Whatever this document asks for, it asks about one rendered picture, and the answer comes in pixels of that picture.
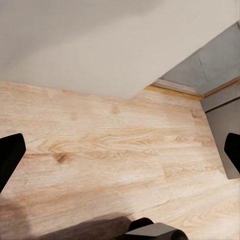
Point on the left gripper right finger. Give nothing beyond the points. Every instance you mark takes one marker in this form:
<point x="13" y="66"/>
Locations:
<point x="232" y="149"/>

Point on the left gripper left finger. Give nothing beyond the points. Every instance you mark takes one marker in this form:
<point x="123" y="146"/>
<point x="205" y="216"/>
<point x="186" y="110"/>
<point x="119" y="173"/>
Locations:
<point x="12" y="149"/>

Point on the fixed window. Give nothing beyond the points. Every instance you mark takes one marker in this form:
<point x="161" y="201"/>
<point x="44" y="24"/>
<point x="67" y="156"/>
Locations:
<point x="212" y="68"/>

